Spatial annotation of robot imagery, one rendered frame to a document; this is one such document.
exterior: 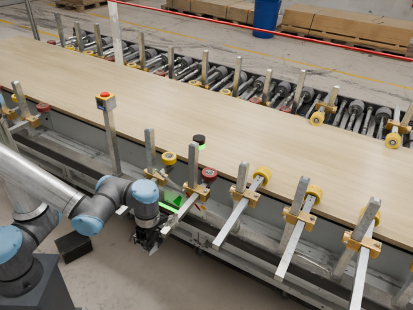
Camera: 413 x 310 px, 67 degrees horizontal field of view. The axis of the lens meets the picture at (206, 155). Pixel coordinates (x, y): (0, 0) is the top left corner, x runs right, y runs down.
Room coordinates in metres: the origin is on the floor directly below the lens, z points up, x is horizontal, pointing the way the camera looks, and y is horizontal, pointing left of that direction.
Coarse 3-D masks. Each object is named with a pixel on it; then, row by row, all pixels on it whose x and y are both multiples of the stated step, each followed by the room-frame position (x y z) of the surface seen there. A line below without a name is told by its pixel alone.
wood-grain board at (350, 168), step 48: (0, 48) 2.77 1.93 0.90; (48, 48) 2.85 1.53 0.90; (48, 96) 1.92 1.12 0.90; (144, 96) 2.01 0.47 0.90; (192, 96) 2.06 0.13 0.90; (144, 144) 1.46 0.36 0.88; (240, 144) 1.49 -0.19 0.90; (288, 144) 1.52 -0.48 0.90; (336, 144) 1.55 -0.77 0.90; (384, 144) 1.59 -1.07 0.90; (288, 192) 1.11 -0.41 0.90; (336, 192) 1.13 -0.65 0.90; (384, 192) 1.15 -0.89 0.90; (384, 240) 0.87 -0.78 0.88
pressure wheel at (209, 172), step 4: (208, 168) 1.25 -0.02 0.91; (212, 168) 1.25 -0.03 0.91; (204, 172) 1.21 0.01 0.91; (208, 172) 1.21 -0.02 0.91; (212, 172) 1.22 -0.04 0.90; (216, 172) 1.22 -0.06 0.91; (204, 176) 1.19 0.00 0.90; (208, 176) 1.18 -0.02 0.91; (212, 176) 1.18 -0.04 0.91; (216, 176) 1.20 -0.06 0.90; (204, 180) 1.19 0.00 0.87; (208, 180) 1.18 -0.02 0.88; (212, 180) 1.18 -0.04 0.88; (208, 188) 1.21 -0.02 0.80
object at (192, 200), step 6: (204, 186) 1.15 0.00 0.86; (192, 198) 1.07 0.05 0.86; (198, 198) 1.09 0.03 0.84; (186, 204) 1.02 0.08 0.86; (192, 204) 1.04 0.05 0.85; (180, 210) 0.98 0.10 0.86; (186, 210) 0.99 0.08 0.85; (180, 216) 0.95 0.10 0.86; (168, 228) 0.88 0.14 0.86; (174, 228) 0.90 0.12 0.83; (162, 234) 0.85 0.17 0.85; (168, 234) 0.86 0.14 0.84
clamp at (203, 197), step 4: (184, 184) 1.15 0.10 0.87; (184, 188) 1.14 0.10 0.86; (188, 188) 1.13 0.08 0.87; (196, 188) 1.13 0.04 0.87; (200, 188) 1.13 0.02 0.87; (204, 188) 1.13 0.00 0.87; (188, 192) 1.13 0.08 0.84; (192, 192) 1.11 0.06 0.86; (196, 192) 1.10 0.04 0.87; (200, 192) 1.10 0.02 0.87; (208, 192) 1.11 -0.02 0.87; (200, 196) 1.09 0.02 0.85; (204, 196) 1.08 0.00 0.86; (208, 196) 1.11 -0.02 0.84; (200, 200) 1.09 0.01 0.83; (204, 200) 1.08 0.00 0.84
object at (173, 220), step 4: (168, 216) 0.94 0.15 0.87; (172, 216) 0.94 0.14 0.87; (176, 216) 0.94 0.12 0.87; (168, 220) 0.91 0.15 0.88; (172, 220) 0.91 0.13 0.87; (176, 220) 0.92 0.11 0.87; (164, 224) 0.89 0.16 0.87; (168, 224) 0.90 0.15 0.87; (172, 224) 0.90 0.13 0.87; (176, 224) 0.90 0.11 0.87; (172, 228) 0.88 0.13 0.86
